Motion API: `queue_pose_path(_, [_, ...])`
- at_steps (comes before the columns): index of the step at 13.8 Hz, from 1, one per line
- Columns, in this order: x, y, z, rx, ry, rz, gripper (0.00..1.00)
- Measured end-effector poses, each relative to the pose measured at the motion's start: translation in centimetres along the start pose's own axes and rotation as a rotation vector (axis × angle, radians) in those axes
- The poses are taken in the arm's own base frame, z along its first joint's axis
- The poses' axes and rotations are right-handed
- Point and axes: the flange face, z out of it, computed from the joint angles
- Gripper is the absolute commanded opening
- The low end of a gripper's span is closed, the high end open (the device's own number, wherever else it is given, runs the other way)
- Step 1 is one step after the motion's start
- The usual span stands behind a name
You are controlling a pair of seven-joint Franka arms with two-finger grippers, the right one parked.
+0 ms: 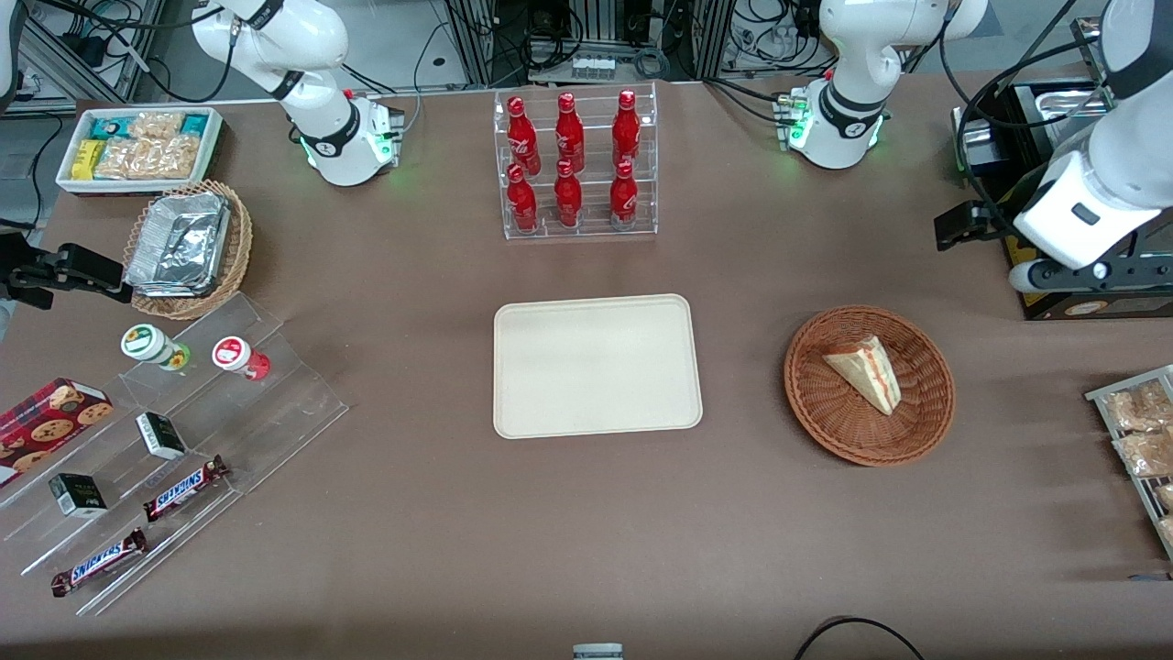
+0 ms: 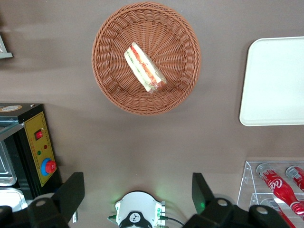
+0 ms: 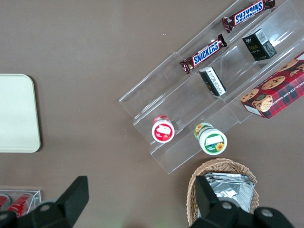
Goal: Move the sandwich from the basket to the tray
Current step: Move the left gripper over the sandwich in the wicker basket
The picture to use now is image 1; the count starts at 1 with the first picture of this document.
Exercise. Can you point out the brown round wicker basket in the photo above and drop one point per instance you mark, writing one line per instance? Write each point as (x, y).
(829, 417)

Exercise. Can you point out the stack of foil trays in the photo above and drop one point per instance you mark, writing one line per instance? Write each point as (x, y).
(179, 243)

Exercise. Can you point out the tan oval wicker basket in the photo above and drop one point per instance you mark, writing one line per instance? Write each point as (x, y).
(240, 247)

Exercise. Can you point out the clear bag of crackers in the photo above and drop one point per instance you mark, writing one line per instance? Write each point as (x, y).
(156, 124)
(147, 158)

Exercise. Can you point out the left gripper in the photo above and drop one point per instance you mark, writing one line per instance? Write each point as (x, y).
(1001, 218)

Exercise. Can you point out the yellow snack packet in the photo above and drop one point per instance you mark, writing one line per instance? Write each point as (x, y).
(87, 159)

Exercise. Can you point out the white power strip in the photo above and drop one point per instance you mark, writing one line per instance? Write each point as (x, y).
(593, 68)

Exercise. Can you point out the clear bag of fried snacks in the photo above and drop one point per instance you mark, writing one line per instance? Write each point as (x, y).
(1167, 532)
(1145, 454)
(1136, 408)
(1166, 496)

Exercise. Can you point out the teal snack packet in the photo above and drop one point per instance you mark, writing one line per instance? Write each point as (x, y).
(193, 125)
(110, 126)

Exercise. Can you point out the red lid snack cup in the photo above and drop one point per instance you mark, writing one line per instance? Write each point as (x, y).
(234, 354)

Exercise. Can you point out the triangular sandwich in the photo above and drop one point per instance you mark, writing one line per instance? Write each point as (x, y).
(866, 371)

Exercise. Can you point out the tray of packaged snacks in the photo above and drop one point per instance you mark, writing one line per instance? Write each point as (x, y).
(1100, 396)

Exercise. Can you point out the steel warmer pan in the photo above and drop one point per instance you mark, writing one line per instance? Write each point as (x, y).
(1063, 99)

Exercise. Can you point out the small black carton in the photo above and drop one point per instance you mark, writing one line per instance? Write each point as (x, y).
(78, 495)
(160, 435)

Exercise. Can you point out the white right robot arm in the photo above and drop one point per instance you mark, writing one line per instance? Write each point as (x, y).
(312, 37)

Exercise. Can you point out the clear acrylic bottle rack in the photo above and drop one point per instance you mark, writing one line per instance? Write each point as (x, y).
(591, 229)

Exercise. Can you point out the red chocolate cookie box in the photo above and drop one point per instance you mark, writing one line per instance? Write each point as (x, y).
(41, 426)

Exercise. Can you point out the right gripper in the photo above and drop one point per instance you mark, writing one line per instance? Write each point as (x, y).
(38, 272)

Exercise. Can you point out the aluminium frame rack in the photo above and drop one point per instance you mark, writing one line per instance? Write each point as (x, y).
(92, 37)

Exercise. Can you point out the snickers chocolate bar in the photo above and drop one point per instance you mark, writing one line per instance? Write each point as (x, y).
(183, 488)
(96, 562)

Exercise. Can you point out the red cola bottle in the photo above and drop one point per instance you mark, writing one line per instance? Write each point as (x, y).
(569, 133)
(568, 197)
(626, 128)
(521, 203)
(522, 137)
(624, 197)

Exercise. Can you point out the green lid snack cup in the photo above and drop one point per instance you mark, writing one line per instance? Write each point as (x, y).
(147, 343)

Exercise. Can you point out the beige plastic serving tray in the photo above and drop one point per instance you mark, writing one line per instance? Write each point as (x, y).
(596, 367)

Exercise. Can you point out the white rectangular snack bin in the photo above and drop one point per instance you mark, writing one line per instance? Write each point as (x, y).
(215, 147)

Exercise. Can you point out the black food warmer machine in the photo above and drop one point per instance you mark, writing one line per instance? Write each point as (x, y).
(1054, 307)

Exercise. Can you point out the clear acrylic stepped stand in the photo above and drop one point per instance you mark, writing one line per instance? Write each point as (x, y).
(275, 403)

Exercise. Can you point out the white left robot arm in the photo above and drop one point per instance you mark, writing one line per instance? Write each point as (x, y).
(852, 55)

